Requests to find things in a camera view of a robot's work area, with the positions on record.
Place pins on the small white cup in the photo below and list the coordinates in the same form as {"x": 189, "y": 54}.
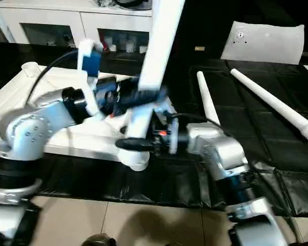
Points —
{"x": 142, "y": 49}
{"x": 113, "y": 47}

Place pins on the white plastic table leg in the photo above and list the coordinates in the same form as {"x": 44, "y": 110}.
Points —
{"x": 205, "y": 94}
{"x": 161, "y": 51}
{"x": 271, "y": 102}

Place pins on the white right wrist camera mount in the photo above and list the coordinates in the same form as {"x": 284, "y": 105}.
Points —
{"x": 175, "y": 143}

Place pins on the black work mat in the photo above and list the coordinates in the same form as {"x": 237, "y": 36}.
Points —
{"x": 271, "y": 166}

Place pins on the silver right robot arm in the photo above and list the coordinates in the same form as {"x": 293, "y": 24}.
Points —
{"x": 225, "y": 151}

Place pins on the white glass-door cabinet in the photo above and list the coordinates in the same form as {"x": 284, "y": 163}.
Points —
{"x": 53, "y": 18}

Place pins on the dark crumpled small pile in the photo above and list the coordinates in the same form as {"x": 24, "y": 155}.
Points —
{"x": 103, "y": 3}

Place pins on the white printed jar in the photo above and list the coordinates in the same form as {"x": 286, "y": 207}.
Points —
{"x": 129, "y": 46}

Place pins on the black tall cabinet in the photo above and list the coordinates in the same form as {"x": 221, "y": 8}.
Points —
{"x": 207, "y": 25}

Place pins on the red bottle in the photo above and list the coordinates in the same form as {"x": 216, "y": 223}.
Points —
{"x": 105, "y": 47}

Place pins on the small tan label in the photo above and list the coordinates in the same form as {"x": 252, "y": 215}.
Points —
{"x": 200, "y": 48}

